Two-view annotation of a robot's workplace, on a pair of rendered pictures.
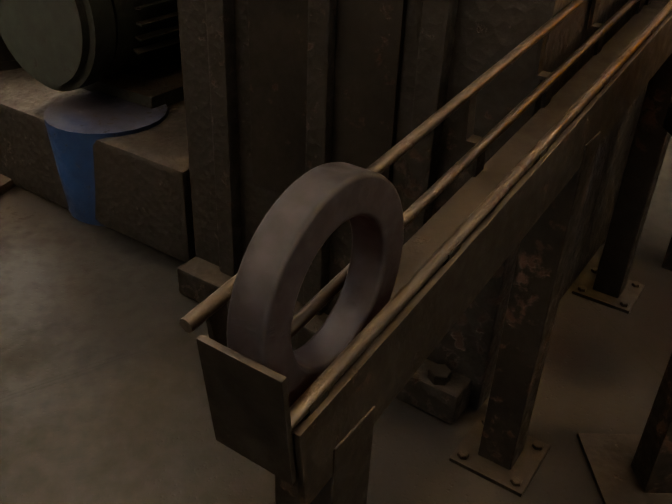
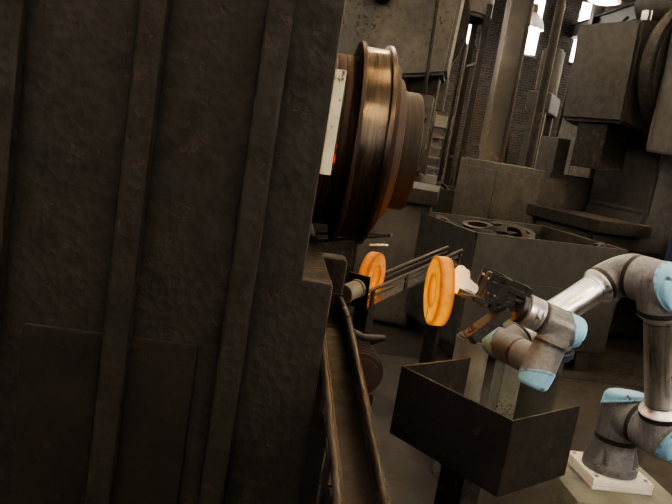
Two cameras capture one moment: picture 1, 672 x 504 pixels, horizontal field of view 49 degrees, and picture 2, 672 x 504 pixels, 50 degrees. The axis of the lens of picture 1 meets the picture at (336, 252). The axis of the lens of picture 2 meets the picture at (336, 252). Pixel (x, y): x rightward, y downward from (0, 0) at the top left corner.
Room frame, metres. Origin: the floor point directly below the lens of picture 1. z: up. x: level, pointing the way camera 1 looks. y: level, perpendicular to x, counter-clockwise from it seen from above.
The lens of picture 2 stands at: (0.03, 0.52, 1.14)
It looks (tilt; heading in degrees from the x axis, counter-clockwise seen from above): 9 degrees down; 321
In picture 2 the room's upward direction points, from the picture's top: 9 degrees clockwise
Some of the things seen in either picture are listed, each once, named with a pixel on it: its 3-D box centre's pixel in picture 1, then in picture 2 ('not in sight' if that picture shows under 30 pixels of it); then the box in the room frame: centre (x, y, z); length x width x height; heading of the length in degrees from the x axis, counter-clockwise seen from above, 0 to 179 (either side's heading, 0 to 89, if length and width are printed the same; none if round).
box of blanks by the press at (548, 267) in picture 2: not in sight; (502, 285); (2.71, -3.00, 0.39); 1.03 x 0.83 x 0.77; 72
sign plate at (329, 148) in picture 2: not in sight; (328, 122); (1.13, -0.31, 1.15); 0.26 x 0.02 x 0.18; 147
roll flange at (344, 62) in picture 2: not in sight; (327, 139); (1.40, -0.52, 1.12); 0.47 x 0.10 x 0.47; 147
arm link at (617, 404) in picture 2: not in sight; (623, 413); (0.98, -1.37, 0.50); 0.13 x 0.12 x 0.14; 169
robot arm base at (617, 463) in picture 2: not in sight; (612, 451); (0.98, -1.37, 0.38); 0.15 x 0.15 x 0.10
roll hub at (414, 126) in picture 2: not in sight; (401, 151); (1.31, -0.67, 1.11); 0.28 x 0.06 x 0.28; 147
